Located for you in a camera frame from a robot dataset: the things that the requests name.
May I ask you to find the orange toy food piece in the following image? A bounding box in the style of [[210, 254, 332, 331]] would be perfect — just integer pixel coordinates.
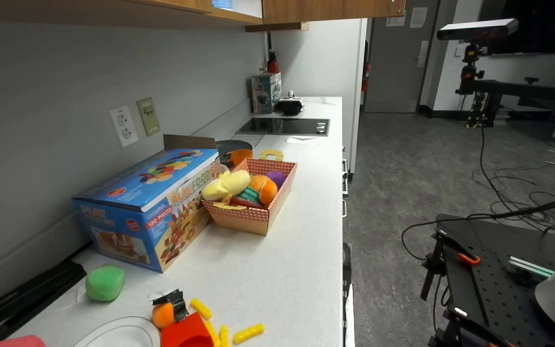
[[151, 300, 178, 331]]

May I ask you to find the black pot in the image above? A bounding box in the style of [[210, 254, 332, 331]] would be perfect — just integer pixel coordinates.
[[272, 94, 307, 117]]

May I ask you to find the white refrigerator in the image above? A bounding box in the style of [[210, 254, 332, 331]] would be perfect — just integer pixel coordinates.
[[268, 15, 370, 177]]

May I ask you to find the black wall screen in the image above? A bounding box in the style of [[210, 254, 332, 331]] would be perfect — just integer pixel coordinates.
[[478, 0, 555, 57]]

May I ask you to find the toy orange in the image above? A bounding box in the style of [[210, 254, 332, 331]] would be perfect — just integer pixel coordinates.
[[249, 173, 282, 207]]

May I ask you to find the beige bowl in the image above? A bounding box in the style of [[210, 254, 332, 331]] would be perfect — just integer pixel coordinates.
[[259, 146, 287, 163]]

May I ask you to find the black perforated robot table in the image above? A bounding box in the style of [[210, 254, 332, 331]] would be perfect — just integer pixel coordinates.
[[432, 211, 555, 347]]

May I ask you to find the steel sink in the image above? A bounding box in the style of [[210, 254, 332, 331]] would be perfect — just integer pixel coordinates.
[[235, 115, 332, 138]]

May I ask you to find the blue toy food box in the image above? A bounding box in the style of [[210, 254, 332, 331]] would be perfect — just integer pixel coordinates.
[[72, 132, 230, 275]]

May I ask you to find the white paper notice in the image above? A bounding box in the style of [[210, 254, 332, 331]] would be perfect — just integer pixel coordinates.
[[409, 3, 432, 28], [384, 13, 409, 28]]

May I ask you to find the black stereo camera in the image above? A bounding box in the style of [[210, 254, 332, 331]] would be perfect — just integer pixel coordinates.
[[436, 15, 523, 44]]

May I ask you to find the beige switch plate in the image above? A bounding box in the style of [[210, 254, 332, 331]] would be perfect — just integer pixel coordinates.
[[135, 94, 164, 138]]

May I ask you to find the white tub blue label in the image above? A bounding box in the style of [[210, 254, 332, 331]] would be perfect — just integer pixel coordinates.
[[210, 0, 264, 19]]

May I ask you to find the black camera boom stand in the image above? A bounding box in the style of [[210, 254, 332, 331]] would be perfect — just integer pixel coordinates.
[[453, 38, 555, 128]]

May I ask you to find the pink cloth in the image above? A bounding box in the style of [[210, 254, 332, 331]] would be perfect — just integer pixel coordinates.
[[0, 333, 48, 347]]

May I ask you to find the yellow toy fry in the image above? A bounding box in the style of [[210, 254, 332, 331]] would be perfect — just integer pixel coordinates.
[[230, 321, 268, 347], [187, 294, 216, 321], [214, 323, 233, 347]]

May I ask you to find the thick black cable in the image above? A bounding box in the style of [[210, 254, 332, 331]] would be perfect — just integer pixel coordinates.
[[397, 184, 555, 258]]

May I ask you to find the grey door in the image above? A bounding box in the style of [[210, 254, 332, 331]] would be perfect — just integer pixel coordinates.
[[363, 0, 444, 115]]

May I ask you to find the yellow toy banana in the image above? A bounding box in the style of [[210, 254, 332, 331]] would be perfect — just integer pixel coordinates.
[[201, 167, 253, 204]]

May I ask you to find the red bottle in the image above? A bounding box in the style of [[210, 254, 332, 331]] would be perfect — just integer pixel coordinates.
[[264, 49, 282, 74]]

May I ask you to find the purple toy fruit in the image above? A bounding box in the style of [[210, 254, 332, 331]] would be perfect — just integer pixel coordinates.
[[264, 167, 289, 188]]

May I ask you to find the green white box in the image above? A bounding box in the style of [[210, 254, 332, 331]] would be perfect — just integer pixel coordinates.
[[249, 69, 286, 115]]

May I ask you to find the green round toy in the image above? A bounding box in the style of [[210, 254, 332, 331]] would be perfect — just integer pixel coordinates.
[[83, 263, 127, 304]]

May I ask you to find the wooden cabinet door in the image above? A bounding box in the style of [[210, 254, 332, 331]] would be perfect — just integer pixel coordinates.
[[260, 0, 409, 24]]

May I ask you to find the white round plate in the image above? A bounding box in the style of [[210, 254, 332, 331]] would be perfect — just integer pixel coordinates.
[[74, 314, 164, 347]]

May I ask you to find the white wall outlet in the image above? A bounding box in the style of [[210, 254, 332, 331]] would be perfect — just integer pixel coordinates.
[[108, 103, 141, 150]]

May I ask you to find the small black toy piece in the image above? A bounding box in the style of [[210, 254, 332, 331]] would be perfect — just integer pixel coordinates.
[[151, 287, 189, 315]]

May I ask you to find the black GE dishwasher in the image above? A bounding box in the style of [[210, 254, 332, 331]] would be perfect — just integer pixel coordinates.
[[341, 238, 359, 347]]

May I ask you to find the green toy vegetable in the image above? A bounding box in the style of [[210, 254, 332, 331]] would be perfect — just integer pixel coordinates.
[[237, 184, 262, 204]]

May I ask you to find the thin black floor cable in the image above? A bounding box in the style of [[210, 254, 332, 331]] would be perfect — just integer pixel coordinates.
[[476, 121, 555, 229]]

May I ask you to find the red toy fruit slice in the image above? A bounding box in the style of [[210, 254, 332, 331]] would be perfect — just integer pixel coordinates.
[[228, 192, 266, 211]]

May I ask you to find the orange black bar clamp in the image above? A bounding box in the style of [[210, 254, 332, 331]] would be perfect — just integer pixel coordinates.
[[418, 229, 484, 304]]

